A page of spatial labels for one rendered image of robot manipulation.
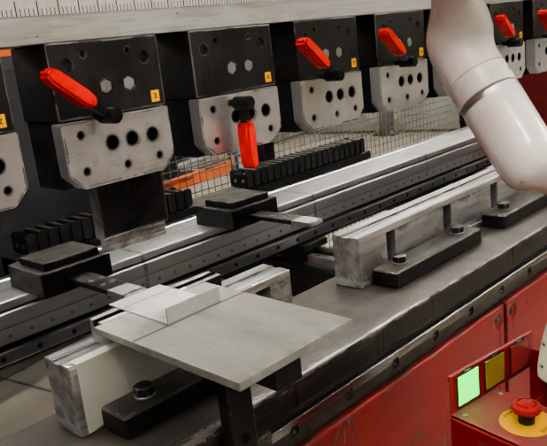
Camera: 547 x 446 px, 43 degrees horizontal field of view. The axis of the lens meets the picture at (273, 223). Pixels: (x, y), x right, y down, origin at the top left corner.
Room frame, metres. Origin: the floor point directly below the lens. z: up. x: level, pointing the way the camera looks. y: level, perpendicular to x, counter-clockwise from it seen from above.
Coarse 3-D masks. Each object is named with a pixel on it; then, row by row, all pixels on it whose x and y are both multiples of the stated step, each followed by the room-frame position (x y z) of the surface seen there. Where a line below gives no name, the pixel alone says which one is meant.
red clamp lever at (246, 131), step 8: (240, 96) 0.94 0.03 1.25; (248, 96) 0.93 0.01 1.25; (232, 104) 0.94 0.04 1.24; (240, 104) 0.93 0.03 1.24; (248, 104) 0.92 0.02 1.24; (240, 112) 0.94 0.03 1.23; (248, 112) 0.94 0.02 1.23; (240, 120) 0.94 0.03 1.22; (248, 120) 0.93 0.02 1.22; (240, 128) 0.94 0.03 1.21; (248, 128) 0.93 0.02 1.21; (240, 136) 0.94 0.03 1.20; (248, 136) 0.93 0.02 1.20; (240, 144) 0.94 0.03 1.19; (248, 144) 0.93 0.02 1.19; (256, 144) 0.93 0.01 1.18; (248, 152) 0.93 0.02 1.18; (256, 152) 0.93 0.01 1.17; (248, 160) 0.93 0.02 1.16; (256, 160) 0.93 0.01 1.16
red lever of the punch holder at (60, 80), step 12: (48, 72) 0.74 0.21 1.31; (60, 72) 0.75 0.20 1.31; (48, 84) 0.75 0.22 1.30; (60, 84) 0.75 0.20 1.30; (72, 84) 0.75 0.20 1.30; (72, 96) 0.76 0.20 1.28; (84, 96) 0.76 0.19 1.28; (84, 108) 0.78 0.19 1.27; (96, 108) 0.78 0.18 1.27; (108, 108) 0.79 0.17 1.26; (108, 120) 0.78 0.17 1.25; (120, 120) 0.79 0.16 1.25
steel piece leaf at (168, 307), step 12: (216, 288) 0.84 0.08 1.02; (144, 300) 0.88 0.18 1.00; (156, 300) 0.87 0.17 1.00; (168, 300) 0.87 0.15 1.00; (180, 300) 0.86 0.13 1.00; (192, 300) 0.81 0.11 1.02; (204, 300) 0.83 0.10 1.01; (216, 300) 0.84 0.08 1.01; (132, 312) 0.84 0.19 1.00; (144, 312) 0.83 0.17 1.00; (156, 312) 0.83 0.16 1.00; (168, 312) 0.79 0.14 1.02; (180, 312) 0.80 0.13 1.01; (192, 312) 0.81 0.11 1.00; (168, 324) 0.78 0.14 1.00
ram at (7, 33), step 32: (288, 0) 1.06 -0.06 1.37; (320, 0) 1.11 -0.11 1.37; (352, 0) 1.16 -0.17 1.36; (384, 0) 1.23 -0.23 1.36; (416, 0) 1.29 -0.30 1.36; (512, 0) 1.56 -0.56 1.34; (0, 32) 0.75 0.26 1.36; (32, 32) 0.78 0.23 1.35; (64, 32) 0.80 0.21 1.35; (96, 32) 0.83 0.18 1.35; (128, 32) 0.86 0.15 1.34; (160, 32) 0.89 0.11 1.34
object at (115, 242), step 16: (144, 176) 0.89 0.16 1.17; (160, 176) 0.91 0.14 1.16; (96, 192) 0.84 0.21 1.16; (112, 192) 0.85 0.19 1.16; (128, 192) 0.87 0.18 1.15; (144, 192) 0.89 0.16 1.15; (160, 192) 0.90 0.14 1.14; (96, 208) 0.84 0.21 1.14; (112, 208) 0.85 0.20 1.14; (128, 208) 0.87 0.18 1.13; (144, 208) 0.88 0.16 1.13; (160, 208) 0.90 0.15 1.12; (96, 224) 0.85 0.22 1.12; (112, 224) 0.85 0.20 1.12; (128, 224) 0.86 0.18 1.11; (144, 224) 0.88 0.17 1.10; (160, 224) 0.91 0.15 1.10; (112, 240) 0.86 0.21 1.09; (128, 240) 0.87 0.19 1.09; (144, 240) 0.89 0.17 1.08
